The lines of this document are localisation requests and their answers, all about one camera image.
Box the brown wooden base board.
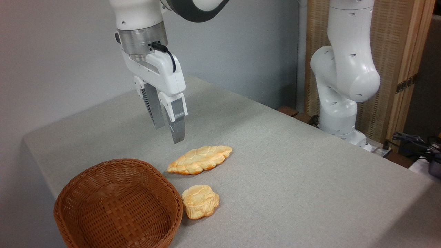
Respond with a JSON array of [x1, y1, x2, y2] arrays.
[[277, 106, 313, 125]]

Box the dark grey box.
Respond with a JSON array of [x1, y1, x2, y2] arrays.
[[428, 153, 441, 179]]

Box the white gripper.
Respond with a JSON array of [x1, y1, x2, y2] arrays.
[[121, 50, 188, 144]]

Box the long braided bread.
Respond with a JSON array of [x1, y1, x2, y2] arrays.
[[167, 145, 233, 175]]

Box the brown woven wicker basket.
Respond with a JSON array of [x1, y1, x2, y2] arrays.
[[53, 158, 184, 248]]

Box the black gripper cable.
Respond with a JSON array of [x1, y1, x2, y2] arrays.
[[151, 41, 177, 73]]

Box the small round bread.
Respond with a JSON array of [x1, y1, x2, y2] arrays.
[[181, 185, 220, 220]]

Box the black cable bundle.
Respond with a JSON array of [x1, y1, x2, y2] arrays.
[[391, 132, 441, 156]]

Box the wooden folding screen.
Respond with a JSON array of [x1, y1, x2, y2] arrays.
[[305, 0, 437, 147]]

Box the metal screen hinge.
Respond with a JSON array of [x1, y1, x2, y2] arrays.
[[395, 74, 418, 94]]

